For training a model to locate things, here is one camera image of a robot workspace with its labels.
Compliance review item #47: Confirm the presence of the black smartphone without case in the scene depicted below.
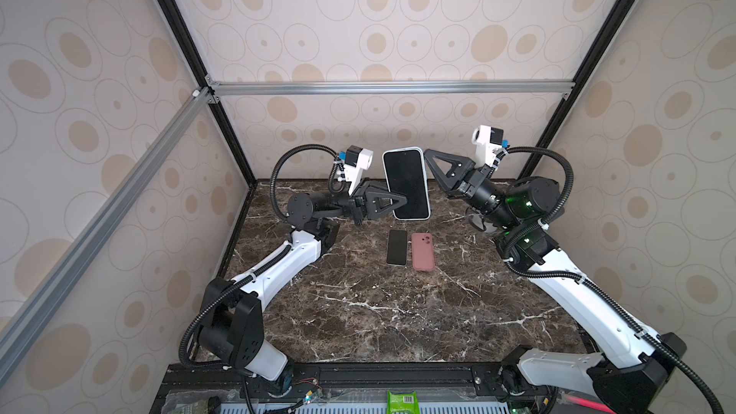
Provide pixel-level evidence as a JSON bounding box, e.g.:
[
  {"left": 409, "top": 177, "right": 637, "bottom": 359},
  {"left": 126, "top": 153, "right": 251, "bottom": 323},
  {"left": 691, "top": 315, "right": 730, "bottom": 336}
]
[{"left": 386, "top": 229, "right": 407, "bottom": 266}]

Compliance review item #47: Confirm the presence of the phone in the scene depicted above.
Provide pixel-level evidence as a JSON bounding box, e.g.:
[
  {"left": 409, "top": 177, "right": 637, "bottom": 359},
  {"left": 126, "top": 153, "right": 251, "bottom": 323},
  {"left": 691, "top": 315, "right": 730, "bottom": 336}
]
[{"left": 411, "top": 233, "right": 435, "bottom": 272}]

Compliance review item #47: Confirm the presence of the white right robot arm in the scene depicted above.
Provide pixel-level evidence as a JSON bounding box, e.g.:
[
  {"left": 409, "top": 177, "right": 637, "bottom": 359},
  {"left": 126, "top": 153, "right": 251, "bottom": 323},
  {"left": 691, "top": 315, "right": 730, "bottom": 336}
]
[{"left": 425, "top": 147, "right": 692, "bottom": 413}]

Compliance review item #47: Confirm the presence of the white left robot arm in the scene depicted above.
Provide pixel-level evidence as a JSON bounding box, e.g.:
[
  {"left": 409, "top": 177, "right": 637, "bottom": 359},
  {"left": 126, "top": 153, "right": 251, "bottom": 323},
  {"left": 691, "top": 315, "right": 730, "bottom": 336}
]
[{"left": 179, "top": 182, "right": 408, "bottom": 392}]

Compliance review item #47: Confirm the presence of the pink pen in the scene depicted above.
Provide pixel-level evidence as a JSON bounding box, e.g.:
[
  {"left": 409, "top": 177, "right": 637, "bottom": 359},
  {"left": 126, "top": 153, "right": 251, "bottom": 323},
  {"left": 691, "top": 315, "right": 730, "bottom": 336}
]
[{"left": 562, "top": 394, "right": 613, "bottom": 414}]

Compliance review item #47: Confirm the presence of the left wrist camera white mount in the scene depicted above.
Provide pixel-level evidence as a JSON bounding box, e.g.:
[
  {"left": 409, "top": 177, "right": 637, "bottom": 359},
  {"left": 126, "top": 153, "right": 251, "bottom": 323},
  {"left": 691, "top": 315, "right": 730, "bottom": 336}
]
[{"left": 337, "top": 145, "right": 374, "bottom": 196}]

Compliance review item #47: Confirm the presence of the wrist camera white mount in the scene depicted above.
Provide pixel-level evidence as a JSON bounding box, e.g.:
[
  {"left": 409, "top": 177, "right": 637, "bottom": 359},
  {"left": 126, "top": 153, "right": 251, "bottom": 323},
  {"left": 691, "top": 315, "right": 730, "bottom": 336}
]
[
  {"left": 337, "top": 145, "right": 374, "bottom": 196},
  {"left": 471, "top": 125, "right": 508, "bottom": 167}
]

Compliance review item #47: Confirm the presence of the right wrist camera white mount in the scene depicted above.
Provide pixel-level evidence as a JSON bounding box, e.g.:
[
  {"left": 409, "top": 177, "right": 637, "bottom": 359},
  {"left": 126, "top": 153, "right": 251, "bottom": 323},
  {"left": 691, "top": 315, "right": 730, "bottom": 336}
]
[{"left": 471, "top": 125, "right": 508, "bottom": 167}]

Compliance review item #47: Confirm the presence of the back aluminium frame rail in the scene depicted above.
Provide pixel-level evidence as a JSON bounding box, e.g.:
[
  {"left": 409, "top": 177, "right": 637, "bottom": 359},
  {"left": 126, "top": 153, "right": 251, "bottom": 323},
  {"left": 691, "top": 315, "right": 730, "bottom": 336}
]
[{"left": 211, "top": 80, "right": 575, "bottom": 97}]

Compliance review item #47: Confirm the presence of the aluminium frame rail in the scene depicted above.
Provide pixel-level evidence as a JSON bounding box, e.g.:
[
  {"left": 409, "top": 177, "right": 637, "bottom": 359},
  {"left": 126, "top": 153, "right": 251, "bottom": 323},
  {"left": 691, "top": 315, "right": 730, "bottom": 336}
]
[
  {"left": 1, "top": 86, "right": 214, "bottom": 384},
  {"left": 211, "top": 80, "right": 575, "bottom": 97}
]

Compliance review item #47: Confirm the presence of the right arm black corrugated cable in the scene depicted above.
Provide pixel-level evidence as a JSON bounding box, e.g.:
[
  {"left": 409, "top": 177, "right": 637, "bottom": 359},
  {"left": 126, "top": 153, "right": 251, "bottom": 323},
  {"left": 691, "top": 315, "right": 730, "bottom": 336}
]
[{"left": 496, "top": 146, "right": 726, "bottom": 414}]

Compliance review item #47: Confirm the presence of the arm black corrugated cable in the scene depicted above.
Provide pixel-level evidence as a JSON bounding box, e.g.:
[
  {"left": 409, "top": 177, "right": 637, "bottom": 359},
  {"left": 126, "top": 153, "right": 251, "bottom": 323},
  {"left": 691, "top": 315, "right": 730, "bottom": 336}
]
[
  {"left": 177, "top": 144, "right": 346, "bottom": 369},
  {"left": 496, "top": 146, "right": 726, "bottom": 414}
]

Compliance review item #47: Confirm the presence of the left aluminium frame rail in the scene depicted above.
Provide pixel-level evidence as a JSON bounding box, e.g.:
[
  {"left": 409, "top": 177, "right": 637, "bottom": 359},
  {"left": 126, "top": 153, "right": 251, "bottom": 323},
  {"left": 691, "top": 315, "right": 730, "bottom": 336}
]
[{"left": 1, "top": 86, "right": 214, "bottom": 384}]

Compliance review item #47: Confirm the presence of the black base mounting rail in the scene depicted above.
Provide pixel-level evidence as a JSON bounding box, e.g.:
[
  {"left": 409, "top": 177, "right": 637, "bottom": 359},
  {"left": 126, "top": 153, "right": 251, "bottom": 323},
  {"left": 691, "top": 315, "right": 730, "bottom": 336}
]
[{"left": 151, "top": 362, "right": 603, "bottom": 413}]

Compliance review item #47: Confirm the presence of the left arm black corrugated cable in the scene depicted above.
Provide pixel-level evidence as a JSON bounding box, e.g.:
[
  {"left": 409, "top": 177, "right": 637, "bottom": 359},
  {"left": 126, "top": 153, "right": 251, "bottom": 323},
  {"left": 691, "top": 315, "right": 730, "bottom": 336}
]
[{"left": 177, "top": 144, "right": 346, "bottom": 369}]

